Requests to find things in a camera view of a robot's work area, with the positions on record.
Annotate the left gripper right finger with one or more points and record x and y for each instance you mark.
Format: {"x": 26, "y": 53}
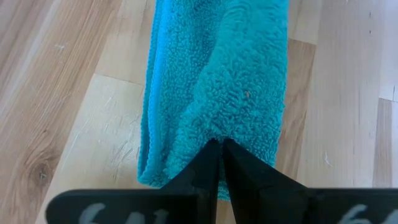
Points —
{"x": 245, "y": 180}

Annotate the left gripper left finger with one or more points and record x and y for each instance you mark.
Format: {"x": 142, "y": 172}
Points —
{"x": 205, "y": 174}

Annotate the teal microfiber towel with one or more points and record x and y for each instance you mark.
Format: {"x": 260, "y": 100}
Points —
{"x": 217, "y": 77}

